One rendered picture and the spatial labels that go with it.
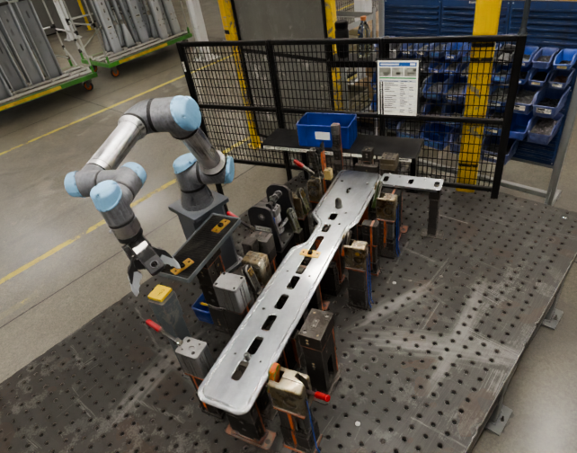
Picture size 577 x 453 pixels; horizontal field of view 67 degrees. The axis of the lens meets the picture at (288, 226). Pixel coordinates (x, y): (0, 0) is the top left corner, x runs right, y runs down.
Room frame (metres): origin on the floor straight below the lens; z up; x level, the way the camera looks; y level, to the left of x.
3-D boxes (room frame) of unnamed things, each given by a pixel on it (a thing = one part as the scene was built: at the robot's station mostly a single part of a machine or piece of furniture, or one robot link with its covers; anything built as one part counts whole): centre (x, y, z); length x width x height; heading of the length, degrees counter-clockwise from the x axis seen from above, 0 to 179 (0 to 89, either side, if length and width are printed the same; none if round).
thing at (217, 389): (1.33, -0.06, 1.00); 1.38 x 0.22 x 0.02; 149
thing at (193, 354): (0.93, 0.38, 0.88); 0.11 x 0.10 x 0.36; 59
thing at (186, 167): (1.74, 0.39, 1.27); 0.13 x 0.12 x 0.14; 75
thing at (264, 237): (1.43, 0.12, 0.89); 0.13 x 0.11 x 0.38; 59
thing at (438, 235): (1.69, -0.71, 0.84); 0.11 x 0.06 x 0.29; 59
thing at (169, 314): (1.11, 0.47, 0.92); 0.08 x 0.08 x 0.44; 59
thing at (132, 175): (1.11, 0.44, 1.59); 0.11 x 0.11 x 0.08; 75
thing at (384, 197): (1.60, -0.46, 0.87); 0.12 x 0.09 x 0.35; 59
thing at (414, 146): (2.23, -0.36, 1.02); 0.90 x 0.22 x 0.03; 59
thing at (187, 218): (1.74, 0.39, 0.90); 0.21 x 0.21 x 0.40; 42
